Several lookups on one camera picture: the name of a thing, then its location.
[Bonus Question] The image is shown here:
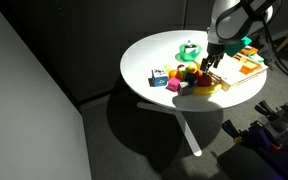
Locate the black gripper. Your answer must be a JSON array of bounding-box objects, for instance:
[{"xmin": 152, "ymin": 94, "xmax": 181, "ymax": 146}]
[{"xmin": 200, "ymin": 42, "xmax": 226, "ymax": 73}]

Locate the wooden tray box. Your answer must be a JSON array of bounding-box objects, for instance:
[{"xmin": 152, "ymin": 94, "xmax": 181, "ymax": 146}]
[{"xmin": 194, "ymin": 51, "xmax": 269, "ymax": 92}]

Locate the orange ball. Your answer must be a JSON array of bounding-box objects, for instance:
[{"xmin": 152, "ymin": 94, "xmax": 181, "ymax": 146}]
[{"xmin": 168, "ymin": 69, "xmax": 182, "ymax": 80}]

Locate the yellow lemon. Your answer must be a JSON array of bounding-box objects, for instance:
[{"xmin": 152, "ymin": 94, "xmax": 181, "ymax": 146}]
[{"xmin": 187, "ymin": 63, "xmax": 198, "ymax": 74}]

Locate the dark blue cube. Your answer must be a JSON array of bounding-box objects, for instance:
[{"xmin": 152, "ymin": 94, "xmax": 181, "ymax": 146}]
[{"xmin": 184, "ymin": 72, "xmax": 197, "ymax": 86}]

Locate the black white block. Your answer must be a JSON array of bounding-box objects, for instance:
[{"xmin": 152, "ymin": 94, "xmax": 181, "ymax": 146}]
[{"xmin": 185, "ymin": 40, "xmax": 198, "ymax": 54}]

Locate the yellow banana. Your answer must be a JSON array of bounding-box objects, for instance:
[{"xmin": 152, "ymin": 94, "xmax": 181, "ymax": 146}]
[{"xmin": 192, "ymin": 83, "xmax": 223, "ymax": 96}]

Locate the green cup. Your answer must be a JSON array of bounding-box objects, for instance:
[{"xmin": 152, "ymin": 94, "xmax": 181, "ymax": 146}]
[{"xmin": 179, "ymin": 42, "xmax": 203, "ymax": 62}]

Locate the green saucer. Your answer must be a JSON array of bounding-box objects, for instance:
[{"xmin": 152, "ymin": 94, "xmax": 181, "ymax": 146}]
[{"xmin": 174, "ymin": 51, "xmax": 202, "ymax": 63}]

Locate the orange cube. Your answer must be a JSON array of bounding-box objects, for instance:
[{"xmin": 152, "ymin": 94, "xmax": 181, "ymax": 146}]
[{"xmin": 239, "ymin": 64, "xmax": 256, "ymax": 76}]

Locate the grey cube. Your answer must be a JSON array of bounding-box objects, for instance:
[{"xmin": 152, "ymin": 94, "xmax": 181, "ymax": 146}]
[{"xmin": 177, "ymin": 81, "xmax": 193, "ymax": 97}]

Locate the pink cube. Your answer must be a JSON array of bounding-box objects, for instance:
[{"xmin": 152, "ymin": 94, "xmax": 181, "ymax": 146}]
[{"xmin": 165, "ymin": 77, "xmax": 182, "ymax": 93}]

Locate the green cube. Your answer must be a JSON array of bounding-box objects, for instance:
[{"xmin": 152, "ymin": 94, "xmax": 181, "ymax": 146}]
[{"xmin": 249, "ymin": 53, "xmax": 266, "ymax": 64}]

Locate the blue white picture cube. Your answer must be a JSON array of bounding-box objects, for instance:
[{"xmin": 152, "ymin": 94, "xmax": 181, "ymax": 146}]
[{"xmin": 150, "ymin": 68, "xmax": 169, "ymax": 88}]

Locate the black clamp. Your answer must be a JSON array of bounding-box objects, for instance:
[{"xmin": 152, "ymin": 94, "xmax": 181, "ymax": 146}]
[
  {"xmin": 254, "ymin": 99, "xmax": 278, "ymax": 118},
  {"xmin": 222, "ymin": 119, "xmax": 243, "ymax": 139}
]

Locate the white table leg base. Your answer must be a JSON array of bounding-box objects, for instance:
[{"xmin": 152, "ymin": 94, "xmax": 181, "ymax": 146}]
[{"xmin": 136, "ymin": 101, "xmax": 203, "ymax": 158}]

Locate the purple clamp with orange tip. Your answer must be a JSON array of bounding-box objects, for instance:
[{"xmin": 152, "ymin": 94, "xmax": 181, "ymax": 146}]
[{"xmin": 247, "ymin": 121, "xmax": 283, "ymax": 151}]

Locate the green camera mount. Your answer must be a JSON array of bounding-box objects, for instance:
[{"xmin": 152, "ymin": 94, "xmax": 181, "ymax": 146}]
[{"xmin": 224, "ymin": 35, "xmax": 253, "ymax": 57}]

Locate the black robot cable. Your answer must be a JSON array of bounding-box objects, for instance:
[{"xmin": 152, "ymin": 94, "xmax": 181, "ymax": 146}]
[{"xmin": 260, "ymin": 0, "xmax": 288, "ymax": 84}]

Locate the grey base plate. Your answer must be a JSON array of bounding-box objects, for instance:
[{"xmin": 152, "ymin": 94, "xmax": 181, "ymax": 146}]
[{"xmin": 217, "ymin": 143, "xmax": 285, "ymax": 180}]

